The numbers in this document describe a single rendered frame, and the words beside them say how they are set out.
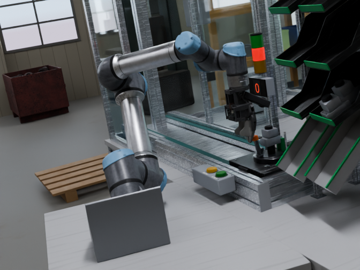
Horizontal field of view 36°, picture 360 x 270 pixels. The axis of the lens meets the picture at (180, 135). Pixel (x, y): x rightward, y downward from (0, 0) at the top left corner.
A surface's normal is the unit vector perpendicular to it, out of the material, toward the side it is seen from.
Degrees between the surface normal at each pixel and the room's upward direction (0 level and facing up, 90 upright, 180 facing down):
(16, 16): 90
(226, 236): 0
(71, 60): 90
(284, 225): 0
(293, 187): 90
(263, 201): 90
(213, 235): 0
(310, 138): 45
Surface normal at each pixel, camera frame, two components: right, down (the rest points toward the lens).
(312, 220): -0.16, -0.96
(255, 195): -0.89, 0.25
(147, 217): 0.25, 0.21
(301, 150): -0.78, -0.52
